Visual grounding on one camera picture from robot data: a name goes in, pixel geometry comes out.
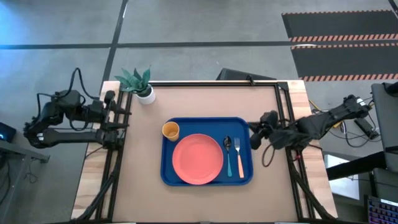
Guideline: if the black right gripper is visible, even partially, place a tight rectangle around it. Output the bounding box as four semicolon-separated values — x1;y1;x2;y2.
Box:
248;109;281;151

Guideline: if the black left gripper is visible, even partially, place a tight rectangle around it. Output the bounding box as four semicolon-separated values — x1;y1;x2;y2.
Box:
92;90;132;132

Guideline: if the fork with orange handle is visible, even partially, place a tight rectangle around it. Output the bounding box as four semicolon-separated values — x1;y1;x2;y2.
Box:
233;137;246;179

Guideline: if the spoon with blue handle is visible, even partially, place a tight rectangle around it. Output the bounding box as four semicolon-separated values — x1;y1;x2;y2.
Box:
223;135;233;178

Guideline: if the yellow plastic cup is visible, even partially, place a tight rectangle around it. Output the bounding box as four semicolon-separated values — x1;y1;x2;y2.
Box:
161;121;181;142

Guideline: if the blue plastic tray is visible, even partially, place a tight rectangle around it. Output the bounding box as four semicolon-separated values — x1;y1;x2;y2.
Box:
160;116;254;187

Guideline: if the orange plastic plate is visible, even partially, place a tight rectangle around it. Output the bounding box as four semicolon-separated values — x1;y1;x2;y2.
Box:
172;133;224;185

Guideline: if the green plant in white pot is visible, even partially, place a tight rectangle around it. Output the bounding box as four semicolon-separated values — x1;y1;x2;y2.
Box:
114;66;157;106

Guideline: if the black flat case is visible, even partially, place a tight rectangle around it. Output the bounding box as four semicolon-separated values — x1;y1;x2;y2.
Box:
216;67;277;82

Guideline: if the white box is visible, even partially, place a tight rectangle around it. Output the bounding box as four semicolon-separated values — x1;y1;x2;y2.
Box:
323;154;361;200

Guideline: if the black beam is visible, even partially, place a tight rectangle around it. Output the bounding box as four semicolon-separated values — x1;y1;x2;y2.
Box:
325;151;388;181

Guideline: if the grey metal side table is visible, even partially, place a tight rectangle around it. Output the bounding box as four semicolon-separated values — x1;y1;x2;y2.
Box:
0;139;50;224

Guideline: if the black power adapter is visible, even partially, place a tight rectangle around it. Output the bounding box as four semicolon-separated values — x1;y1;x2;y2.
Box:
354;117;381;140

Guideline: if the black device with blue light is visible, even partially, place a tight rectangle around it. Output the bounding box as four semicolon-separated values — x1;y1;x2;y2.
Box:
0;122;17;143

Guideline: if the black mat orange striped edge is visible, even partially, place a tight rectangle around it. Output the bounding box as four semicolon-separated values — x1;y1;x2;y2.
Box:
281;10;398;43
290;42;398;82

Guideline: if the grey equipment cart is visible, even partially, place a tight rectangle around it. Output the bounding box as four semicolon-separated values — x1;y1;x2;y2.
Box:
371;81;398;174

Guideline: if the backlit keyboard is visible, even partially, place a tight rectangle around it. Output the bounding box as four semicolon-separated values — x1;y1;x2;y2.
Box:
363;194;398;224

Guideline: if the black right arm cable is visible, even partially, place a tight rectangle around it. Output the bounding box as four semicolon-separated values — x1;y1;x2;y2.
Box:
261;144;276;167

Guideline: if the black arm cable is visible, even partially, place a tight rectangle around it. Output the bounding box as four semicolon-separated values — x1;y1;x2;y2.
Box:
261;144;276;167
36;67;101;131

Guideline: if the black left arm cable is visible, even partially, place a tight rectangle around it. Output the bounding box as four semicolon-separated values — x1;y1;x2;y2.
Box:
36;67;101;131

